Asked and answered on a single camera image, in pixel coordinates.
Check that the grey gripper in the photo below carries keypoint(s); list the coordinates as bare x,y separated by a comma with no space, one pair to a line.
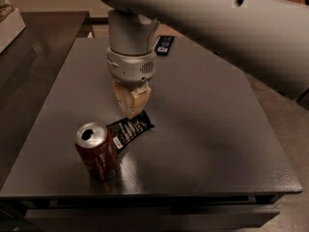
130,69

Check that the black rxbar chocolate wrapper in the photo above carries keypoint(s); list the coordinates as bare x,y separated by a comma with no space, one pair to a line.
126,130

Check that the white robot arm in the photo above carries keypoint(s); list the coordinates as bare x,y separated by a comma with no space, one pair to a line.
269,39

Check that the red coke can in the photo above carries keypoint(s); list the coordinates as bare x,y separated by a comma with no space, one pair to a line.
94,144

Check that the white box on counter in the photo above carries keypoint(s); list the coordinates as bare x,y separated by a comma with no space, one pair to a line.
10,28

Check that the dark side counter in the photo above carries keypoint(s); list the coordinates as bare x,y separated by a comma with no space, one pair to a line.
28,68

